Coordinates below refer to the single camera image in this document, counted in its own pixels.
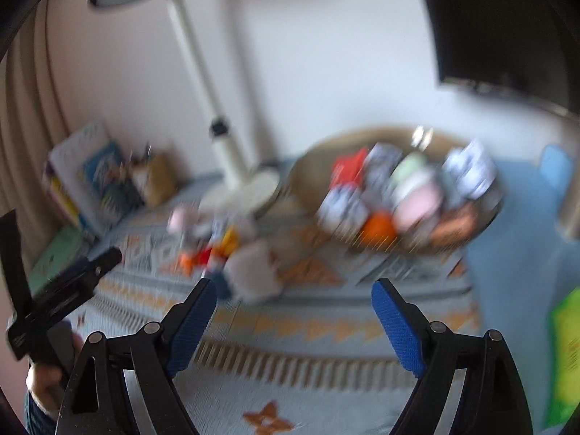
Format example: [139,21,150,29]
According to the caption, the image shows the pink white plush stack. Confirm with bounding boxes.
[167,205,200,235]

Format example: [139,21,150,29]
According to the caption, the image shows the white blue duck plush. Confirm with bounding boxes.
[203,226,283,305]

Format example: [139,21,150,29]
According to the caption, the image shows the orange small carton box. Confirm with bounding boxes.
[430,203,478,247]

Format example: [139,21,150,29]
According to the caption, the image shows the orange tangerine front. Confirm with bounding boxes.
[359,211,398,248]

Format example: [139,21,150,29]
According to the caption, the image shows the orange tangerine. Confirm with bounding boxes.
[177,252,196,276]
[359,211,398,248]

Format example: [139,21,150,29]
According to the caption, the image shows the three-ball plush dango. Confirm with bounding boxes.
[390,152,443,234]

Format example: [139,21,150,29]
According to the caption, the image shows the paper gripper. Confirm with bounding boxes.
[442,140,497,200]

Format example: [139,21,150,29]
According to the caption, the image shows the large white paper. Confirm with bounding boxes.
[316,185,370,238]

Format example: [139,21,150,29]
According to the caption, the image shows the red fish plush pouch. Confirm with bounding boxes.
[329,147,369,190]

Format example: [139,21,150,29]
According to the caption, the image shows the orange tangerine back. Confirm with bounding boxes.
[177,252,196,276]

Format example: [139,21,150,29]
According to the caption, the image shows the person's left forearm sleeve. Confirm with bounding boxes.
[24,392,57,435]

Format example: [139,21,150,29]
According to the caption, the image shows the person's left hand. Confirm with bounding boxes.
[24,332,85,418]

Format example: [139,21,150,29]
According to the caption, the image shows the green flat book stack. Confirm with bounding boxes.
[28,226,90,295]

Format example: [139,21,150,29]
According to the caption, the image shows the row of upright books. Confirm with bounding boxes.
[41,161,86,231]

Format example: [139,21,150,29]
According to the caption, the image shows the green snack bag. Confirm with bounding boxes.
[544,287,580,427]

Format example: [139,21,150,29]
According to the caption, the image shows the blue cover book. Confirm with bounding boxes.
[80,141,142,224]

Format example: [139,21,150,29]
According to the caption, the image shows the brown paper pen holder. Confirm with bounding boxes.
[130,152,177,208]

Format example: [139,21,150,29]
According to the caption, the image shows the patterned woven table mat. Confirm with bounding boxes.
[67,162,491,435]

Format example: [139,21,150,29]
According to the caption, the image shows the beige curtain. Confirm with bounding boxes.
[1,0,70,270]

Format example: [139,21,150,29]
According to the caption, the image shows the white desk lamp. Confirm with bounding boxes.
[87,0,280,216]

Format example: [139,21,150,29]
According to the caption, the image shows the blue chair back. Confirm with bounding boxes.
[539,144,575,198]

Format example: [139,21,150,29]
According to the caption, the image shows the black monitor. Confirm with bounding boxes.
[425,0,579,120]

